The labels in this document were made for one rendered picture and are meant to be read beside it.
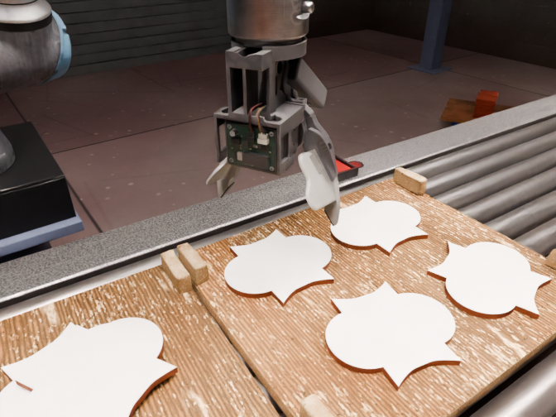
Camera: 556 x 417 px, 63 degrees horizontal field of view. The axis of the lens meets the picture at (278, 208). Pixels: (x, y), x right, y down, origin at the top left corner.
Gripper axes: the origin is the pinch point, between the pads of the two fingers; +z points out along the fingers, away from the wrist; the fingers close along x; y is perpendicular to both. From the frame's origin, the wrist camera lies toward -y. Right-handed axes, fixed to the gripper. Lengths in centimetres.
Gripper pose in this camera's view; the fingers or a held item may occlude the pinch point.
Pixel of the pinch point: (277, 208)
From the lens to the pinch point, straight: 54.3
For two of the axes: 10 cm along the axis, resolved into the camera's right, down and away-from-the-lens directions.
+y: -4.2, 4.8, -7.7
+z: 0.0, 8.5, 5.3
